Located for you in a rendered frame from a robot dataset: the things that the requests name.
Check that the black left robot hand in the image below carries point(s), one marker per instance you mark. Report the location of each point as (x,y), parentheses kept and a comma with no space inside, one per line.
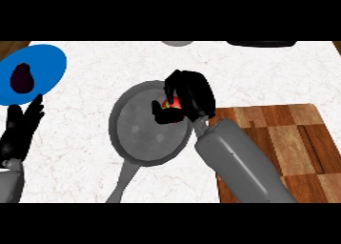
(18,130)

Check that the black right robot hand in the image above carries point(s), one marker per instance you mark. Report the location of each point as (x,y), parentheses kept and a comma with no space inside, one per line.
(197,92)

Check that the red tomato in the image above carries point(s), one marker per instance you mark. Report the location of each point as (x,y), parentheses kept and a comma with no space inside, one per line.
(175,102)

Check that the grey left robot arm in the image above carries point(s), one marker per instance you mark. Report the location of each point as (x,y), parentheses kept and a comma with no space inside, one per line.
(7,182)

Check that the grey frying pan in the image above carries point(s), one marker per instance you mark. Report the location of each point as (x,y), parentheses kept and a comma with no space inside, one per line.
(148,127)

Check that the wooden cutting board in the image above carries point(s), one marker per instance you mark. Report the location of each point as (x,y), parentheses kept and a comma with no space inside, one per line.
(291,149)

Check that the grey round object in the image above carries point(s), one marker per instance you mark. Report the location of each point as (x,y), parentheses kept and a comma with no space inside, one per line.
(178,43)

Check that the dark purple eggplant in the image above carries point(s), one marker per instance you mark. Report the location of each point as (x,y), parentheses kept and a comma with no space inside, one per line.
(21,78)

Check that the blue plate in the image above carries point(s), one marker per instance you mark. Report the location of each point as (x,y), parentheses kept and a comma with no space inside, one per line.
(27,74)

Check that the black flat object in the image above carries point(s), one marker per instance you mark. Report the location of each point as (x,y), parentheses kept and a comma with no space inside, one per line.
(261,43)

